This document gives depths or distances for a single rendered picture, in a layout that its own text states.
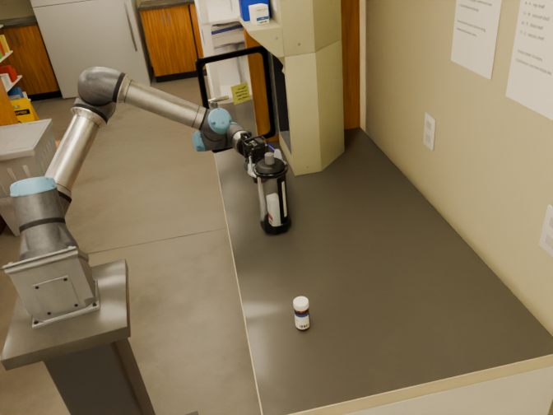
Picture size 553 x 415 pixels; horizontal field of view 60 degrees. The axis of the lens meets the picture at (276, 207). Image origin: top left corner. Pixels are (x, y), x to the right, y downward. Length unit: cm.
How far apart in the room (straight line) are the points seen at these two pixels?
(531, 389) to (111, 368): 112
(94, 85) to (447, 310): 119
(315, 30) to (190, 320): 167
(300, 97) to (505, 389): 114
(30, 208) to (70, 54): 551
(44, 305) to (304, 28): 118
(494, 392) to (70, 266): 109
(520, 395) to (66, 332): 116
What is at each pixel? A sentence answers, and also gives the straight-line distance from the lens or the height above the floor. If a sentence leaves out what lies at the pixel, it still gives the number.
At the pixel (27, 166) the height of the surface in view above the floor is 53.
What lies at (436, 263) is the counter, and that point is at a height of 94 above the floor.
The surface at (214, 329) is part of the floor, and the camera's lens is 265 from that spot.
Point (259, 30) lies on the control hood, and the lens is 173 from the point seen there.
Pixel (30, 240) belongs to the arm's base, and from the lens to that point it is 141.
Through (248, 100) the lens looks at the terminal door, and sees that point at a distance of 207.
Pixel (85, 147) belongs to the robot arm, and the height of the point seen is 127.
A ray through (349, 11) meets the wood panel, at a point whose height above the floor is 146.
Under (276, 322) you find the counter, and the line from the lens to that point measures 128.
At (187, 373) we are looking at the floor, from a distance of 249.
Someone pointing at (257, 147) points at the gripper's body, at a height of 120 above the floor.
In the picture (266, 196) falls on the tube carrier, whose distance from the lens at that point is 151.
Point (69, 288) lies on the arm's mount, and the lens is 143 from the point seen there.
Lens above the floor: 184
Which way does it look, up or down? 31 degrees down
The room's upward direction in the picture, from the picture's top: 6 degrees counter-clockwise
